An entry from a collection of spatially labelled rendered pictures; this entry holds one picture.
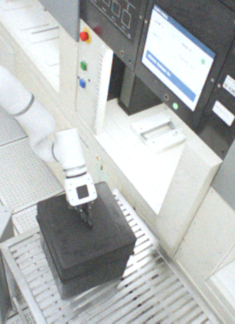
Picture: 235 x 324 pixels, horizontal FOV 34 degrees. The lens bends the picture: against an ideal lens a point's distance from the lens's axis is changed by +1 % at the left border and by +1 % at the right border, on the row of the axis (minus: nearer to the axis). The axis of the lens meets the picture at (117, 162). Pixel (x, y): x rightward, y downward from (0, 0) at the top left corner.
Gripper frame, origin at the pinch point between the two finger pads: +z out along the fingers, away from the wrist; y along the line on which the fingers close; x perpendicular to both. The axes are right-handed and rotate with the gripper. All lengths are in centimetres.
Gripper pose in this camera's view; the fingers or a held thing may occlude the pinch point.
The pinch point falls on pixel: (85, 215)
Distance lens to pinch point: 139.8
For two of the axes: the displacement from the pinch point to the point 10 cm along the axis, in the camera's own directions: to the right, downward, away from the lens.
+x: -4.0, -0.7, 9.1
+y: 8.9, -2.6, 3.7
